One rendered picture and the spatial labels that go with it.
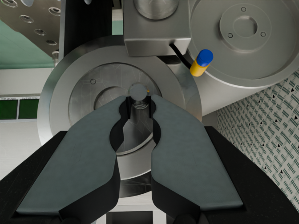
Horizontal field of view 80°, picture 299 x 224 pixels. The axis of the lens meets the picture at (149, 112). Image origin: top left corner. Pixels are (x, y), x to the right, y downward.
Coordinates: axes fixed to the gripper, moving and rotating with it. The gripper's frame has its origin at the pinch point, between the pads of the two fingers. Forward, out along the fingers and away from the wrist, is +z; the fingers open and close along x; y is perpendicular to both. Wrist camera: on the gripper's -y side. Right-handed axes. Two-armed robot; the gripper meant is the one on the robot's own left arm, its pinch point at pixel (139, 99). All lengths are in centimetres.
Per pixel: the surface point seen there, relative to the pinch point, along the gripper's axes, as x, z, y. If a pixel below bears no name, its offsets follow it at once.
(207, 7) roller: 6.6, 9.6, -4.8
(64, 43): -7.9, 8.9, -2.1
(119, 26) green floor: -30, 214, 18
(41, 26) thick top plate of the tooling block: -22.1, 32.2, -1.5
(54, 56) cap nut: -25.0, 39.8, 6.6
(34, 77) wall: -187, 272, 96
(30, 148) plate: -31.3, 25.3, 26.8
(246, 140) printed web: 15.6, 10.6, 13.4
